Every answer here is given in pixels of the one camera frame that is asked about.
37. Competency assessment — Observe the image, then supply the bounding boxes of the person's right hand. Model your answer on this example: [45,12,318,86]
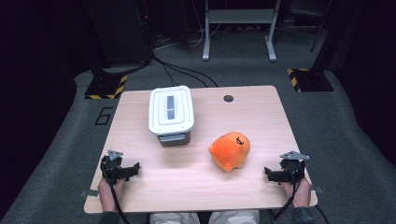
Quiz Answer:
[279,177,312,209]

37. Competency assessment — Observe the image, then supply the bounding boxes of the thin black cable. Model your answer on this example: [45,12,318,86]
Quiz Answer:
[314,204,331,224]

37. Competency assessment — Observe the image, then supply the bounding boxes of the orange plush toy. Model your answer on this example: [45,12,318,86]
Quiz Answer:
[208,131,251,173]

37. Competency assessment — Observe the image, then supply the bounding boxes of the hand-held gripper cable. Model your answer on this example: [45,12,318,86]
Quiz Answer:
[100,157,132,224]
[273,161,303,222]

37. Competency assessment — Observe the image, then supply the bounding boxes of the white floor cables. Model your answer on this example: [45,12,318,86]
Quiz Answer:
[152,21,222,51]

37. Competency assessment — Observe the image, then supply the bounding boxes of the white box lid grey handle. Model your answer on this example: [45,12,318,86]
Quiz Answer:
[148,85,195,135]

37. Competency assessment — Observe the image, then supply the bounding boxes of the right hand-held gripper cable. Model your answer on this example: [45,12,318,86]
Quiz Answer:
[273,161,303,222]

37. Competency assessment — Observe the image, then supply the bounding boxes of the person's leg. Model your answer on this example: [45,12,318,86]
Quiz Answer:
[150,212,201,224]
[207,209,261,224]

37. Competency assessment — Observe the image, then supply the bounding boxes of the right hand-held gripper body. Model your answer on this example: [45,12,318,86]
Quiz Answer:
[279,150,311,185]

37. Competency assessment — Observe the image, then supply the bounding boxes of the person's left hand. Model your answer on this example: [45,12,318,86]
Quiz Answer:
[97,179,125,213]

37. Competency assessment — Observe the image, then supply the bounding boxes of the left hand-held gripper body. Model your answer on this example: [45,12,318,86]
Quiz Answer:
[100,150,126,185]

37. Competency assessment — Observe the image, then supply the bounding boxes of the black floor cables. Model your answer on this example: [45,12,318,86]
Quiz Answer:
[151,53,219,89]

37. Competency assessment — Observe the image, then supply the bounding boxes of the white metal stand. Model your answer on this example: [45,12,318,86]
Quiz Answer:
[202,0,282,63]

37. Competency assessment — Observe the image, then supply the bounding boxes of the clear grey storage box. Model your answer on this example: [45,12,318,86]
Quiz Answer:
[155,130,191,147]

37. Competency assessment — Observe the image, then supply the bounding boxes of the person's right leg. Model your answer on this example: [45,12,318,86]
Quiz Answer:
[207,209,261,224]

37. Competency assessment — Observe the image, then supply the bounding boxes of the left hand-held gripper cable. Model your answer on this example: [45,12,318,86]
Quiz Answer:
[100,157,132,224]

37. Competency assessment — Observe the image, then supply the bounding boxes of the person's left leg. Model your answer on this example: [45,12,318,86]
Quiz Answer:
[150,212,201,224]

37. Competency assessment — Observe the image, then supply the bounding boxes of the black striped stand base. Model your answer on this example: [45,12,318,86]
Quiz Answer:
[84,69,129,101]
[287,67,334,93]

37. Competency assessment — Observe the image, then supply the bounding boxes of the dark cabinet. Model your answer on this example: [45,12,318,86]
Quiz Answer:
[102,0,154,64]

